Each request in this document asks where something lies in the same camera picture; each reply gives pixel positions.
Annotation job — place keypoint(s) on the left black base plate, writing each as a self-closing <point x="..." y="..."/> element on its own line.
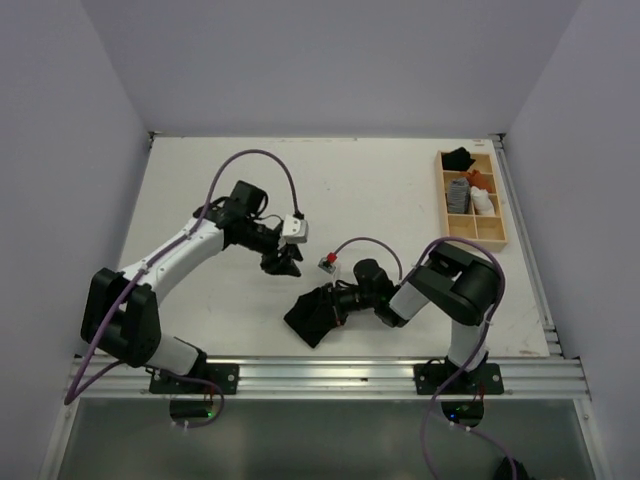
<point x="197" y="381"/>

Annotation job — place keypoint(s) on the black object bottom right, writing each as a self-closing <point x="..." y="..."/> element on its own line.
<point x="511" y="469"/>

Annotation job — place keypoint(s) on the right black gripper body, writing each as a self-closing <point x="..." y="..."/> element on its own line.
<point x="340" y="301"/>

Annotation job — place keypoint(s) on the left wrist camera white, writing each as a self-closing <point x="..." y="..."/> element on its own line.
<point x="294" y="230"/>

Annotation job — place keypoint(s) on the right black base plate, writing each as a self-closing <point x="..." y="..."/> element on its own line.
<point x="432" y="376"/>

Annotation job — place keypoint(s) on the black rolled cloth in tray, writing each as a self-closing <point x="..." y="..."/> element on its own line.
<point x="459" y="159"/>

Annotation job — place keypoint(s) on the orange rolled cloth in tray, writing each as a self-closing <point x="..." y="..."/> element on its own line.
<point x="479" y="180"/>

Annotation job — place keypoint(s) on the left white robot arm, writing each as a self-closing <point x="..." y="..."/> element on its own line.
<point x="121" y="315"/>

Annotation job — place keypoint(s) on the white rolled cloth in tray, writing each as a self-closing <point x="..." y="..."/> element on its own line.
<point x="482" y="203"/>

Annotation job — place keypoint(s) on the aluminium mounting rail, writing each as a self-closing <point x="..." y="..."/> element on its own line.
<point x="392" y="378"/>

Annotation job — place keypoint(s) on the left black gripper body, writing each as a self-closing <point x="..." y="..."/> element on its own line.
<point x="270" y="259"/>

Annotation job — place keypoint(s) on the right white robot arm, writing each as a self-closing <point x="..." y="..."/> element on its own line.
<point x="466" y="287"/>

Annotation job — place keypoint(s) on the black underwear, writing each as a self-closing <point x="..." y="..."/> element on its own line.
<point x="312" y="316"/>

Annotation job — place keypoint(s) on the grey patterned rolled cloth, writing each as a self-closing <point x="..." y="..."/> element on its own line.
<point x="458" y="196"/>

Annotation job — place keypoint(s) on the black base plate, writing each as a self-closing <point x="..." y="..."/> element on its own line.
<point x="197" y="381"/>
<point x="432" y="376"/>

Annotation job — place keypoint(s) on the wooden compartment organizer tray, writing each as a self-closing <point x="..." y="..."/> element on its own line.
<point x="487" y="231"/>

